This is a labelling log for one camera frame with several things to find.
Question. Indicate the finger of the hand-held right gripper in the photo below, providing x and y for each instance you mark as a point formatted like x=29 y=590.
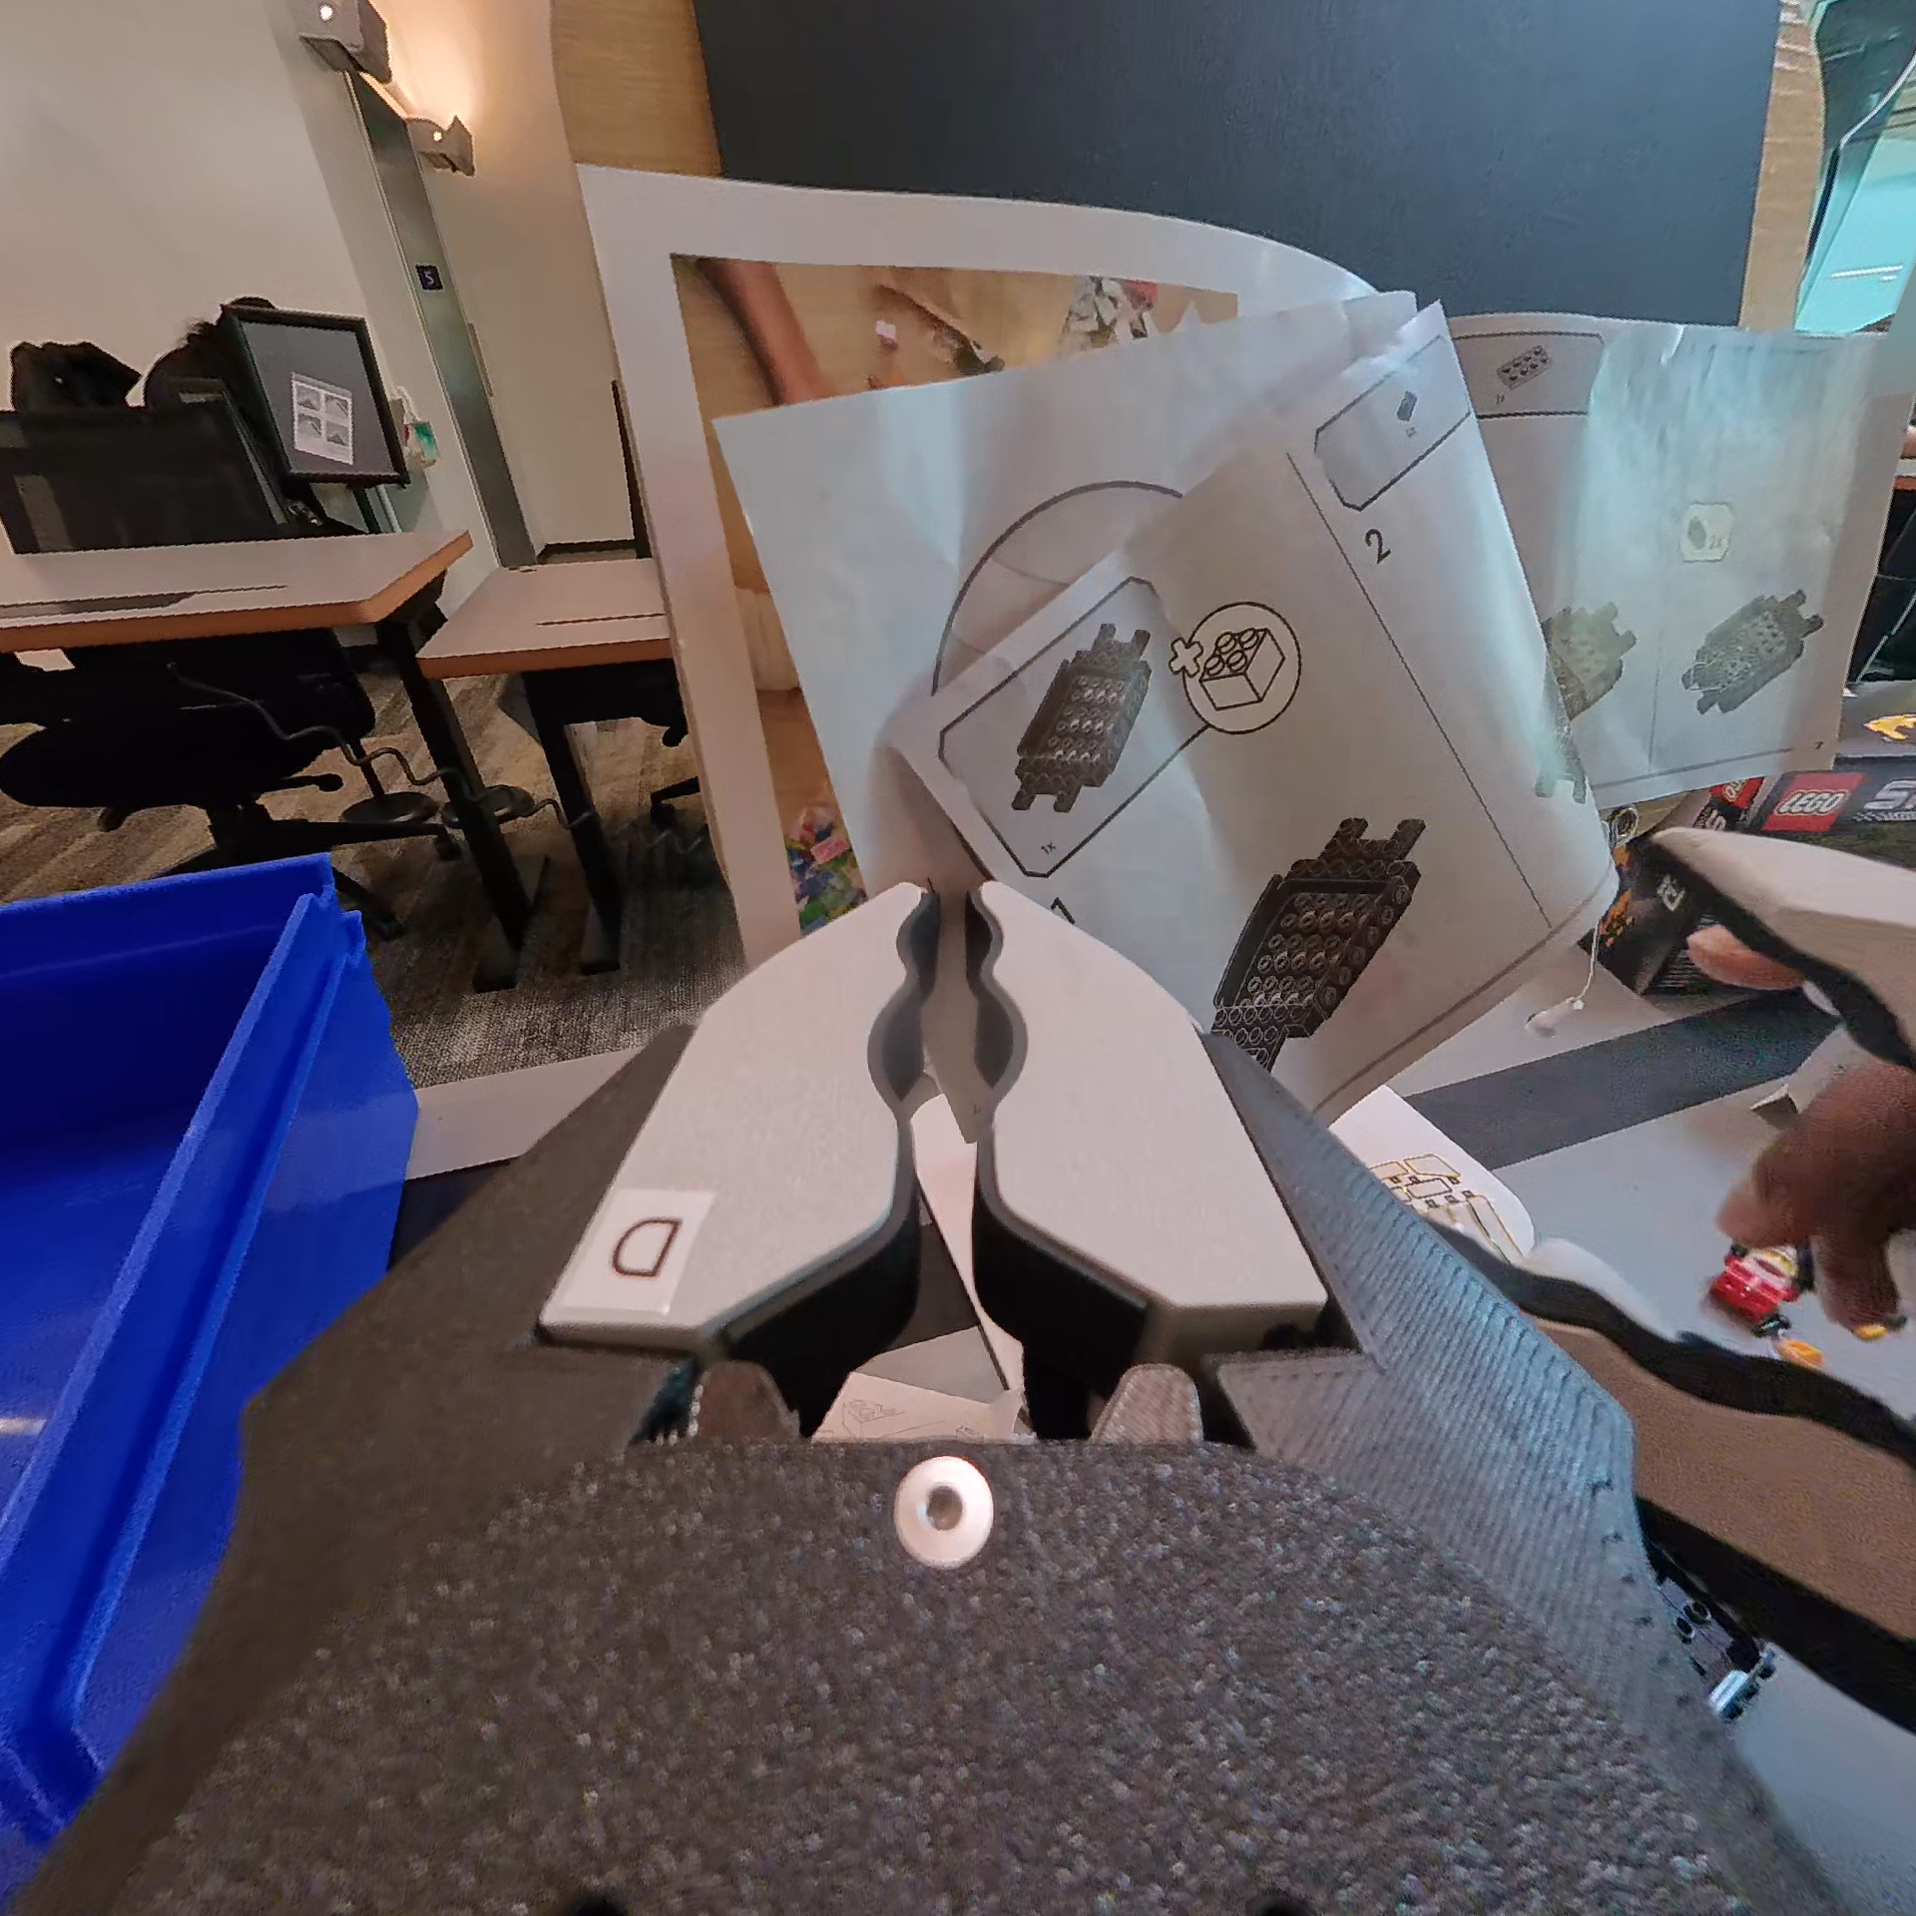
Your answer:
x=1720 y=1422
x=1825 y=914

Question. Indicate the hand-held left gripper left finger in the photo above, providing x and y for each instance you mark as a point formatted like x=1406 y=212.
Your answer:
x=733 y=1153

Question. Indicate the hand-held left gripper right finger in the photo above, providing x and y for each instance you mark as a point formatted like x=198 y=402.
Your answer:
x=1139 y=1168

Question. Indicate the toy brick instruction booklet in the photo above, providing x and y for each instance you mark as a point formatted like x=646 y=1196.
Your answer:
x=1347 y=720

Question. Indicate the grey desk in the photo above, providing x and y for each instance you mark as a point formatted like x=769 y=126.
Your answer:
x=1872 y=1795

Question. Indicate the wood-top background desk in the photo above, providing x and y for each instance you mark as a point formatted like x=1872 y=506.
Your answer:
x=569 y=622
x=225 y=578

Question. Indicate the person's right hand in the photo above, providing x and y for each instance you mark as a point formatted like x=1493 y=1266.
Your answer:
x=1858 y=1182

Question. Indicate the black toy set box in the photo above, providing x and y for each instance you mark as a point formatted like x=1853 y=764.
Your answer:
x=1812 y=801

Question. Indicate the red toy minifigure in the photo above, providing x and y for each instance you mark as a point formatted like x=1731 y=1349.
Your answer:
x=1759 y=1287

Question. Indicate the white book stand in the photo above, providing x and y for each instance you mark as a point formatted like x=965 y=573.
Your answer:
x=1369 y=1122

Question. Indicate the yellow black sticker sheet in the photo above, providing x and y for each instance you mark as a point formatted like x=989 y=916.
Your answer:
x=1422 y=1191

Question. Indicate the blue plastic bin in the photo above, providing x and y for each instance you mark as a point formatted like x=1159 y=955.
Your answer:
x=181 y=1199

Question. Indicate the black office chair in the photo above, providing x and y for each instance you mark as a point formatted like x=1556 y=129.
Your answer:
x=136 y=720

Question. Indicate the black computer monitor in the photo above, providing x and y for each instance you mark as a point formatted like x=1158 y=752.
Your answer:
x=323 y=398

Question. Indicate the wall light fixture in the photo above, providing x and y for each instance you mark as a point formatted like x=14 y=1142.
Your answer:
x=446 y=146
x=352 y=37

